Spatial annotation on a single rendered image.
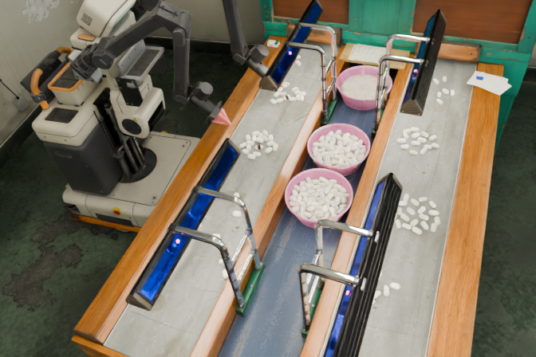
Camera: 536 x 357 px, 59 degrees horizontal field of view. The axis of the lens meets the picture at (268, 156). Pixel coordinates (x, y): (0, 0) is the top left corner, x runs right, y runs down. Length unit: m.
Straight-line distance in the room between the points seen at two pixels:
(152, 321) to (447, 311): 0.96
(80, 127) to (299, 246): 1.22
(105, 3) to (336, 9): 1.14
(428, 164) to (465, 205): 0.25
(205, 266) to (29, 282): 1.44
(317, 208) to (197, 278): 0.53
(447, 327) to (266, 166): 0.93
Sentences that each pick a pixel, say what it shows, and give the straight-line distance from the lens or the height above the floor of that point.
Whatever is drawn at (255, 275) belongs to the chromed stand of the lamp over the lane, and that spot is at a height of 0.71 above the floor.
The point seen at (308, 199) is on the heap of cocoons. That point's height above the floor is 0.74.
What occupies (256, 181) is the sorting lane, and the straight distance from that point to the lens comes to 1.98.
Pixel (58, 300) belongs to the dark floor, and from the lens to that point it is 2.87.
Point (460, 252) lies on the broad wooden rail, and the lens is 1.79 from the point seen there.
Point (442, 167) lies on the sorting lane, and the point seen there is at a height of 0.74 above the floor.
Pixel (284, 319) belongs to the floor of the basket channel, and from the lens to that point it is 1.72.
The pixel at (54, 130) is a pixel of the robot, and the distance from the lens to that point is 2.48.
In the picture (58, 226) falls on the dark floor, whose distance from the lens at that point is 3.17.
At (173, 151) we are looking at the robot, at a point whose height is 0.28.
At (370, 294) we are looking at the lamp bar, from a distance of 1.32.
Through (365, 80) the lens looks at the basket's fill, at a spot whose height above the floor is 0.73.
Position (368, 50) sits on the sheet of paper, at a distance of 2.57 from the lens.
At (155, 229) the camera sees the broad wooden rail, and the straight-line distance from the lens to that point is 1.91.
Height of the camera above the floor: 2.24
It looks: 46 degrees down
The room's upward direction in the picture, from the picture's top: 9 degrees counter-clockwise
